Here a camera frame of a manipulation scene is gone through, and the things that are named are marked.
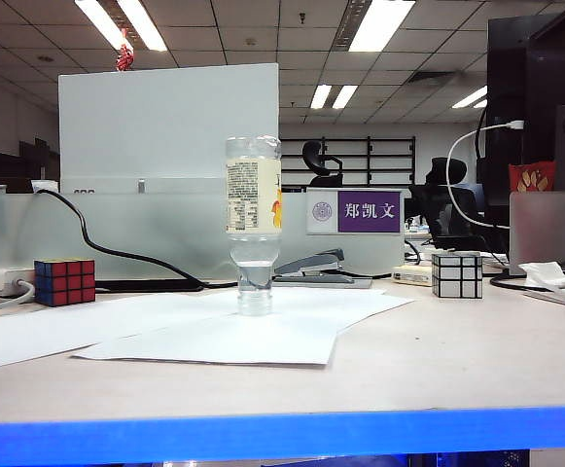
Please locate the clear plastic bottle yellow label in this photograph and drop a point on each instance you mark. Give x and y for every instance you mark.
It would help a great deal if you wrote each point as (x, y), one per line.
(253, 194)

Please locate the grey stapler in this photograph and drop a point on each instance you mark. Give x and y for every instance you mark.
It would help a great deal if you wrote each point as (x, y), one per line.
(313, 263)

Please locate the black office chair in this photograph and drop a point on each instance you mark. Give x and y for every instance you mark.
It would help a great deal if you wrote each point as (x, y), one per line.
(440, 204)
(314, 155)

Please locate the purple and white nameplate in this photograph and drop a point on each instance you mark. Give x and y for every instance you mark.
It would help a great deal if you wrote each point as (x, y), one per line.
(369, 211)

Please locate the grey flat plate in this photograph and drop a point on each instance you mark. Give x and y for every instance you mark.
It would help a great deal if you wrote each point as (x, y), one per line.
(364, 283)

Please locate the white paper sheet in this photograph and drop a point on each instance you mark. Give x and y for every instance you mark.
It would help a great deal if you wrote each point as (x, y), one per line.
(19, 331)
(360, 304)
(214, 345)

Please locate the frosted glass desk partition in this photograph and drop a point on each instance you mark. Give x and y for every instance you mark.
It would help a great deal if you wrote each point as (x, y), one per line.
(165, 228)

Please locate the small beige box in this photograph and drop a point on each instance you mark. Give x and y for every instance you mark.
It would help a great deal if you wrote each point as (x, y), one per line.
(412, 276)

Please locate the rectangular ceiling light panel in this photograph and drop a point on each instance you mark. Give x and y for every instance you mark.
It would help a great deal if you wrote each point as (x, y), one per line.
(381, 24)
(345, 96)
(321, 96)
(481, 104)
(102, 22)
(471, 96)
(143, 24)

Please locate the silver mirror cube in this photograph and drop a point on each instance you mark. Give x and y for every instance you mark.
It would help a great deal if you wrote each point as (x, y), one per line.
(458, 276)

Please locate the blue table edge strip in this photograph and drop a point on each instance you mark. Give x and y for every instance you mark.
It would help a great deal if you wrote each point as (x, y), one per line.
(282, 434)

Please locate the ceiling sprinkler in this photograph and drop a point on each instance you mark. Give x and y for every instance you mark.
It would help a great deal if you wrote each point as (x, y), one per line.
(303, 18)

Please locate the ceiling air vent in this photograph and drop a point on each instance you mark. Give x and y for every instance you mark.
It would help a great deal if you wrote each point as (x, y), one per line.
(433, 78)

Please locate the coloured Rubik's cube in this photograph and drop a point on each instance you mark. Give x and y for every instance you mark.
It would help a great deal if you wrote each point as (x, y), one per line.
(65, 283)

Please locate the red hanging ornament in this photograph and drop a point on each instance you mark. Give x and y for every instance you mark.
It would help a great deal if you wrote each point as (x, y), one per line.
(126, 54)

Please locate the red snack bag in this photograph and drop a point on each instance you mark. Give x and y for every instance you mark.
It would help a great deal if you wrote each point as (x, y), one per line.
(532, 178)

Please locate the crumpled white tissue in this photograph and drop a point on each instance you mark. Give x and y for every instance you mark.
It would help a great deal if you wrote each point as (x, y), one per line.
(547, 276)

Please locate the grey frosted side panel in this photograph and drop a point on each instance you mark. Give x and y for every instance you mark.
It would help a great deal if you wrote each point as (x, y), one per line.
(552, 228)

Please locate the dark office cabinet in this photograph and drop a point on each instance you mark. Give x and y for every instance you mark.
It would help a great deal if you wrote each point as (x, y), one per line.
(14, 166)

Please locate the black computer monitor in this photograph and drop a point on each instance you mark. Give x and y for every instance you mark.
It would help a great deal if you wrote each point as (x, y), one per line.
(544, 73)

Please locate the black wall shelf rack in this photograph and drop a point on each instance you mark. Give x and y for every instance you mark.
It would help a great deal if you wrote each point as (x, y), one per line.
(370, 161)

